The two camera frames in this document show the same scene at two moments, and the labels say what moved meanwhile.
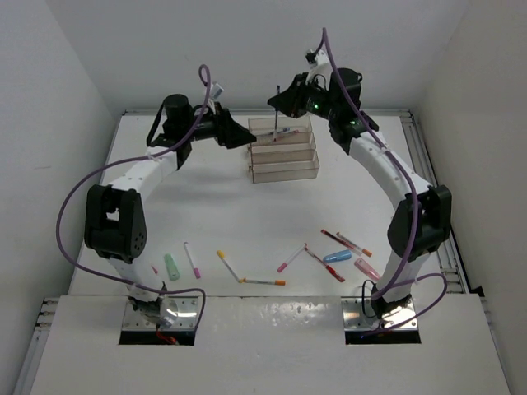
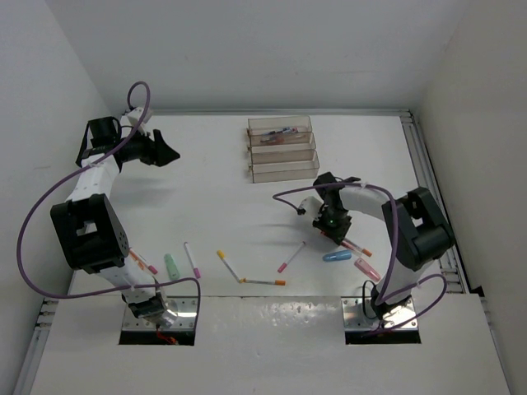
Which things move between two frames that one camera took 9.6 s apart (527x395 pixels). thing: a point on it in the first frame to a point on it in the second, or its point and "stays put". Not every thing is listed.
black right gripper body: (317, 101) to (336, 223)
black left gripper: (226, 132) to (156, 148)
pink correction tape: (366, 269) stays put
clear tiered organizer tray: (293, 155) stays put
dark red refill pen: (343, 241) stays put
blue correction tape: (338, 256) stays put
